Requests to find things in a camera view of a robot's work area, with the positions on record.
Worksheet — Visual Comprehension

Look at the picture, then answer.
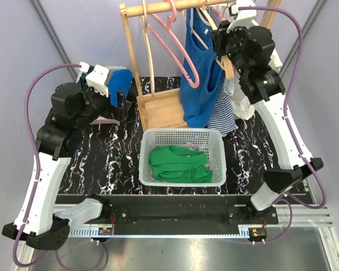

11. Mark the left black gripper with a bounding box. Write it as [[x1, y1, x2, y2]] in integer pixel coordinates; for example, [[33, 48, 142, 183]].
[[75, 75, 131, 130]]

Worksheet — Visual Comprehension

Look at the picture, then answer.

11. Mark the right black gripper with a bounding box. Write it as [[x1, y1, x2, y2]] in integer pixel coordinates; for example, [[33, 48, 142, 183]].
[[210, 18, 250, 76]]

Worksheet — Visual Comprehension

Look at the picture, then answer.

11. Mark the cream wooden hanger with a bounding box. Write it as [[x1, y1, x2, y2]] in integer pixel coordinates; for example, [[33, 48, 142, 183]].
[[196, 1, 234, 80]]

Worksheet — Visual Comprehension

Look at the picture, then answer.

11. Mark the blue tank top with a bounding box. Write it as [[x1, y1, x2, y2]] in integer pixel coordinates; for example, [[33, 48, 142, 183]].
[[180, 8, 223, 128]]

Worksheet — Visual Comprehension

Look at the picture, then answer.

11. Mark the pink hanger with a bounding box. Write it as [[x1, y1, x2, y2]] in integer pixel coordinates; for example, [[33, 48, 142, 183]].
[[145, 0, 201, 88]]

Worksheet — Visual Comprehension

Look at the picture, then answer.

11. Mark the beige plastic hanger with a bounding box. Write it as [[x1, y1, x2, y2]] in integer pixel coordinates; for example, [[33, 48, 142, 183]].
[[140, 0, 155, 97]]

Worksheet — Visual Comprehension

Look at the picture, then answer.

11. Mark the green tank top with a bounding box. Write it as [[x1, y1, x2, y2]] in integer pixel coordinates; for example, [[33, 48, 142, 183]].
[[148, 145, 212, 183]]

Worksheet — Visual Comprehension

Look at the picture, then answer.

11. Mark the grey tank top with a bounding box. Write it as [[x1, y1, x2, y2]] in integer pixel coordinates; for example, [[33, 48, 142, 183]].
[[183, 142, 200, 151]]

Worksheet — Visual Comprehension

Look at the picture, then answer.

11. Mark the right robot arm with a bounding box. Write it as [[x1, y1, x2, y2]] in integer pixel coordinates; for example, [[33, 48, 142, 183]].
[[211, 20, 324, 224]]

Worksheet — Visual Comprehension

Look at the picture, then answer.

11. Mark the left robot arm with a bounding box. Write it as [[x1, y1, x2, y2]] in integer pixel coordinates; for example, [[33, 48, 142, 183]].
[[2, 75, 131, 251]]

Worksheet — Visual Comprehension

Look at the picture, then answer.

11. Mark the white tank top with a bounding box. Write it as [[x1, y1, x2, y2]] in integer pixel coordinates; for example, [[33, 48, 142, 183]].
[[211, 4, 283, 121]]

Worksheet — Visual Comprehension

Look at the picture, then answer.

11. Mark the blue white striped top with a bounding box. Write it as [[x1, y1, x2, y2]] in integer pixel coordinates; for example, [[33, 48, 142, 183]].
[[207, 60, 237, 135]]

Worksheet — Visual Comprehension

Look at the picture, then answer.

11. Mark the folded blue cloth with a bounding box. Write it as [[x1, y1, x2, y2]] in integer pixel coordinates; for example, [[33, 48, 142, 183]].
[[80, 66, 132, 105]]

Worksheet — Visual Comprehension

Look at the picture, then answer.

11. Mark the white rear basket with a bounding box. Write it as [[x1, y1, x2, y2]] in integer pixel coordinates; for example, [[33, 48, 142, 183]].
[[76, 65, 127, 125]]

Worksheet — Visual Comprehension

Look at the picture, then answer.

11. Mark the white basket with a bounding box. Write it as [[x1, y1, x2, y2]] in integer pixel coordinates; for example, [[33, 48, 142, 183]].
[[139, 128, 227, 187], [76, 65, 127, 125]]

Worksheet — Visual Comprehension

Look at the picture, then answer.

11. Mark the wooden clothes rack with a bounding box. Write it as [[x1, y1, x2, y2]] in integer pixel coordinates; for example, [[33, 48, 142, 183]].
[[118, 0, 282, 132]]

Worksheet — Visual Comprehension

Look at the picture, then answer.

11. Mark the white centre basket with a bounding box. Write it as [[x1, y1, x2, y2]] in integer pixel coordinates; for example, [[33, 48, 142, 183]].
[[139, 128, 227, 187]]

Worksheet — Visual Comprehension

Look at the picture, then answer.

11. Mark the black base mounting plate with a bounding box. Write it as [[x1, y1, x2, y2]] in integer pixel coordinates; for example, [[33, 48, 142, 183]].
[[92, 195, 279, 237]]

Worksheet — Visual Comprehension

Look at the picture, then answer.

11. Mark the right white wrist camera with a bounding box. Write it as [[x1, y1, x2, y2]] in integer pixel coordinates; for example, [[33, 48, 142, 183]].
[[227, 0, 257, 33]]

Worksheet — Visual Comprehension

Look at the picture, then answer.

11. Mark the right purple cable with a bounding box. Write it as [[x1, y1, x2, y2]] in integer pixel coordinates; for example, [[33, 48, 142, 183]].
[[223, 6, 327, 245]]

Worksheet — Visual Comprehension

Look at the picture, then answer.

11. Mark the purple cable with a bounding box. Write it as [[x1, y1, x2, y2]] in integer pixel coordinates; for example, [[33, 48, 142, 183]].
[[223, 6, 327, 245], [12, 62, 110, 270]]

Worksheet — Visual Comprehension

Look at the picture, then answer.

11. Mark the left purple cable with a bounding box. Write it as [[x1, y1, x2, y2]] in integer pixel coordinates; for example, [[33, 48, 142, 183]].
[[12, 62, 110, 270]]

